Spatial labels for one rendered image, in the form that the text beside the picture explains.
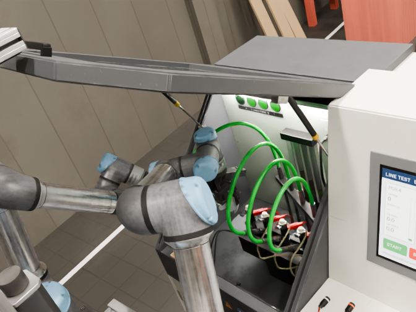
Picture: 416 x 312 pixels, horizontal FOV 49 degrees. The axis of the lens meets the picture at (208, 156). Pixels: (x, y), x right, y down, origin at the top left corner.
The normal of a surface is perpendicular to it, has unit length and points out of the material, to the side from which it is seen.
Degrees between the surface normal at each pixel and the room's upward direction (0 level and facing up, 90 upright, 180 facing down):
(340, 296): 0
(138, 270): 0
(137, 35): 90
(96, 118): 90
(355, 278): 76
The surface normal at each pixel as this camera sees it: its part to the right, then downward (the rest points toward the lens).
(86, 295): -0.28, -0.81
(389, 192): -0.73, 0.34
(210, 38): 0.74, 0.16
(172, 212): -0.22, 0.11
